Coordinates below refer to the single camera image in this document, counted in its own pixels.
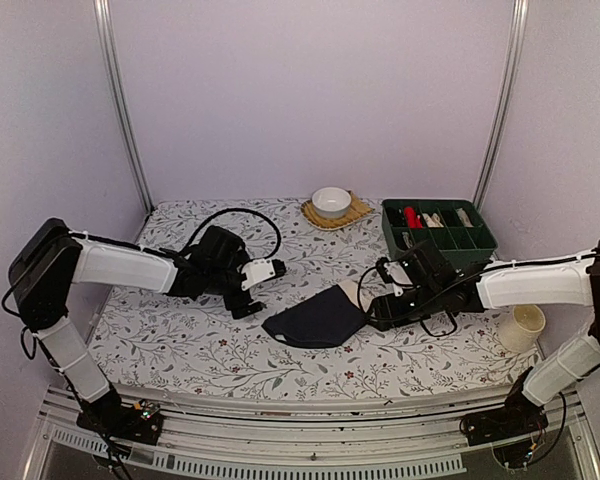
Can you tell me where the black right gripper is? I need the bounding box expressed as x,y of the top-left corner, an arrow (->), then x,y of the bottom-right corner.
365,283 -> 444,332

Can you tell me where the black striped underwear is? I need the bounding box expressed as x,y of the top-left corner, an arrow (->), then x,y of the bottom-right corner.
384,207 -> 408,228

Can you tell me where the dark navy underwear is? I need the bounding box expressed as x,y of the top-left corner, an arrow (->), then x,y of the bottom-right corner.
262,280 -> 367,349

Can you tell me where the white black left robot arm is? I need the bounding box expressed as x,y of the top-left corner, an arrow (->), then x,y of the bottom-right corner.
5,218 -> 284,434

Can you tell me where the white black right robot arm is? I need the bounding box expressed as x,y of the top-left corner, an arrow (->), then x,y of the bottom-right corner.
363,240 -> 600,446

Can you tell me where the green compartment organizer box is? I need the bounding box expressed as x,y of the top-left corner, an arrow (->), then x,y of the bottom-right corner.
381,199 -> 498,268

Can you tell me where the beige rolled cloth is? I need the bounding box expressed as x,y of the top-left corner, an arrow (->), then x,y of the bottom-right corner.
422,213 -> 445,228

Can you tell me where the red rolled cloth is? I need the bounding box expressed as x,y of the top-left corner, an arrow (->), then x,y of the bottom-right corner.
403,206 -> 423,229

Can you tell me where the floral tablecloth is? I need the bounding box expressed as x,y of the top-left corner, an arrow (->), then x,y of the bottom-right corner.
89,198 -> 539,401

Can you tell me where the cream plastic cup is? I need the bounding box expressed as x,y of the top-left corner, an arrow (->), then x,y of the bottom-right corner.
498,305 -> 546,353

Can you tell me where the woven straw mat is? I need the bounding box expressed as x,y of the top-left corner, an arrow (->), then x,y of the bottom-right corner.
300,187 -> 374,231

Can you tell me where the white ceramic bowl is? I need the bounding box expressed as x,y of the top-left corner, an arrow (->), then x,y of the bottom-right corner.
311,187 -> 352,219

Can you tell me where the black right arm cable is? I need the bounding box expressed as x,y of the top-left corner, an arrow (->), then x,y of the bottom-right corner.
355,249 -> 600,337

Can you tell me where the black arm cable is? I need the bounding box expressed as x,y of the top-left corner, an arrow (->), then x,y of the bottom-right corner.
179,207 -> 283,264
355,249 -> 600,337

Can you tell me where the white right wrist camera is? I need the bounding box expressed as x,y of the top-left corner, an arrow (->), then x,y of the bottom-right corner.
375,257 -> 404,297

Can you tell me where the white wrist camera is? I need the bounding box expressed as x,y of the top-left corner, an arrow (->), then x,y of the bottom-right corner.
375,257 -> 404,297
240,258 -> 286,291

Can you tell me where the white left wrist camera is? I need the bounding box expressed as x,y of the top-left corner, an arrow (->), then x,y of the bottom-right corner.
240,258 -> 286,291

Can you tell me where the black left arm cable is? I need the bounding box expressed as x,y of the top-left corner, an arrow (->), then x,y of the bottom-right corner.
179,207 -> 283,264

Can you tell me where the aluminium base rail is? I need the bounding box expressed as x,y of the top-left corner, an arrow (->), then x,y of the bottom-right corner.
22,387 -> 600,480

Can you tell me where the right aluminium frame post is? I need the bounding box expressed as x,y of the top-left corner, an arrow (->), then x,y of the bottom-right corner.
473,0 -> 529,210

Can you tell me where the aluminium frame post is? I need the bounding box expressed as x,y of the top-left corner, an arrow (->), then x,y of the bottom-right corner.
473,0 -> 529,210
93,0 -> 154,215

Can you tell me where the left aluminium frame post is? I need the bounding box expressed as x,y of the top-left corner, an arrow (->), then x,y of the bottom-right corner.
93,0 -> 154,215

